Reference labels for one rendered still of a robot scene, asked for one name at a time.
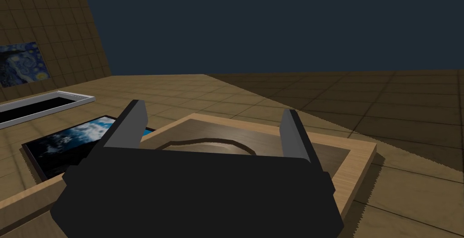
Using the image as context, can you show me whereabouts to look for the white framed window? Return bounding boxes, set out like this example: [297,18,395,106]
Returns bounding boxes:
[0,90,97,130]

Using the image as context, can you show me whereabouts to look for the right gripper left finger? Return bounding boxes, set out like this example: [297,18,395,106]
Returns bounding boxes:
[95,99,149,150]

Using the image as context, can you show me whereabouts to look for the blue cloud picture black frame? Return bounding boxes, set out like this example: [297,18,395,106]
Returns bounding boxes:
[21,115,157,184]

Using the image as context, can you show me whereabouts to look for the wooden framed cabinet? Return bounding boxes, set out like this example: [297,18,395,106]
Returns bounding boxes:
[0,112,377,236]

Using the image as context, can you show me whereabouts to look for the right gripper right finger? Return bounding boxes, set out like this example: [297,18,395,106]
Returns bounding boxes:
[279,109,319,165]

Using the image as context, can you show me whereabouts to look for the starry night painting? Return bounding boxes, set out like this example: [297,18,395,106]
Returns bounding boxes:
[0,41,51,88]

